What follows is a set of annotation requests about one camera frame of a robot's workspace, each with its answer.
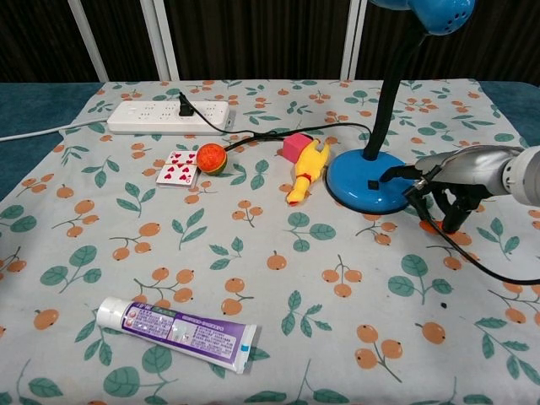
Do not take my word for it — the black plug and cable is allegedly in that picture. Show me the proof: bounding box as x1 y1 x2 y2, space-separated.
177 91 375 154

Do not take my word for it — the yellow rubber chicken toy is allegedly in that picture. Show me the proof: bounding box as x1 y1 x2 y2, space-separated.
285 138 333 208

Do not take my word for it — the white metal frame post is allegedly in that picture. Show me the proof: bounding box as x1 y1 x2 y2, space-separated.
337 0 369 80
67 0 110 84
140 0 183 82

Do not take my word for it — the purple white toothpaste tube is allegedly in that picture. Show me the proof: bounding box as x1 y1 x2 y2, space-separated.
95 296 258 375

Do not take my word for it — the white power strip cable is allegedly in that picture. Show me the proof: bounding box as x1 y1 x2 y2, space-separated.
0 121 110 143

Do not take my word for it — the floral fruit print tablecloth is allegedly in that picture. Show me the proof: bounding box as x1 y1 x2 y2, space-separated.
0 78 540 405

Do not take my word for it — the blue desk lamp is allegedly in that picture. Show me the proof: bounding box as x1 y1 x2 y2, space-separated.
324 0 477 214

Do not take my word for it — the white power strip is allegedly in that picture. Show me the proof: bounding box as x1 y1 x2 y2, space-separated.
106 100 235 136

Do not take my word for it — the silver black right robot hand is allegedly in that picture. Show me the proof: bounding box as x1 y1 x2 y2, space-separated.
381 144 525 234

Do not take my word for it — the dark brown curtain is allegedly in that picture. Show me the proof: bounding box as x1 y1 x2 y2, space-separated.
0 0 540 84

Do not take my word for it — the black robot hand cable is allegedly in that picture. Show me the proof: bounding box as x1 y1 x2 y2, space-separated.
402 162 540 285

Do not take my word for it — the deck of playing cards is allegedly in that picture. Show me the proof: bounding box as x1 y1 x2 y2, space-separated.
155 150 201 189

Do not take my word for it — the pink foam cube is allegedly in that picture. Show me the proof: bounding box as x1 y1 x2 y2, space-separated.
282 133 313 164

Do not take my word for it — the orange felt ball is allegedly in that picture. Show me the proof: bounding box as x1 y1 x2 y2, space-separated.
196 143 230 176

